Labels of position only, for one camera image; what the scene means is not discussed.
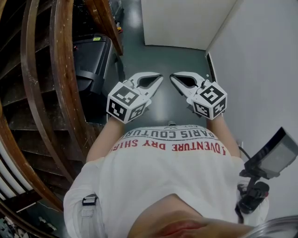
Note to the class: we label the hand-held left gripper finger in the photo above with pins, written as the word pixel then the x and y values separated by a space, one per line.
pixel 153 89
pixel 133 79

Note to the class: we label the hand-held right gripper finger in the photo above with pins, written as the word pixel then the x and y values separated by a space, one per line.
pixel 184 89
pixel 198 77

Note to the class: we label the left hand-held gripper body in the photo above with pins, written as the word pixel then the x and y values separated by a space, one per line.
pixel 121 104

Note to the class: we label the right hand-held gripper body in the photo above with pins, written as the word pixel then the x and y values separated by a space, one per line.
pixel 209 102

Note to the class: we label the white door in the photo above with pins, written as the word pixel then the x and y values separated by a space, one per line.
pixel 184 21

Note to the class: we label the person's right forearm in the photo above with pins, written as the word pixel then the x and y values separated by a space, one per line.
pixel 223 137

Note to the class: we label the person's left forearm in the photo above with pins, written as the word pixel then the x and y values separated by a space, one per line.
pixel 104 139

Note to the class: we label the black skirting strip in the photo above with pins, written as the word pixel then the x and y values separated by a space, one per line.
pixel 211 66

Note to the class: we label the person's grey shoe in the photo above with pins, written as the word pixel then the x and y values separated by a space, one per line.
pixel 171 123

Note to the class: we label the black suitcase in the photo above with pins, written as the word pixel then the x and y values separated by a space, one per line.
pixel 93 60

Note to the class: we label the straight brown wooden beam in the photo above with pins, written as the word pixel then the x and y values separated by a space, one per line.
pixel 107 23

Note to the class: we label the black wrapped bundle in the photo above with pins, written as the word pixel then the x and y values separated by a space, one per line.
pixel 116 5

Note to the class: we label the white printed t-shirt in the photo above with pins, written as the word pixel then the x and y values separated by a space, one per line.
pixel 163 176

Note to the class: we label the person's chin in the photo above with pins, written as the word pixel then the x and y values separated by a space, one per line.
pixel 184 218

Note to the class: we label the grey headset rim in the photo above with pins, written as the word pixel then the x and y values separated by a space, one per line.
pixel 277 226

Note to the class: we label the white wall socket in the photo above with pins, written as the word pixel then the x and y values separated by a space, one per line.
pixel 241 144

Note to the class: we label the dark curved wooden rail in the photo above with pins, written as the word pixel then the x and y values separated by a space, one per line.
pixel 31 74

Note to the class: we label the black monitor mount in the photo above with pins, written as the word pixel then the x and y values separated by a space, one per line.
pixel 253 195

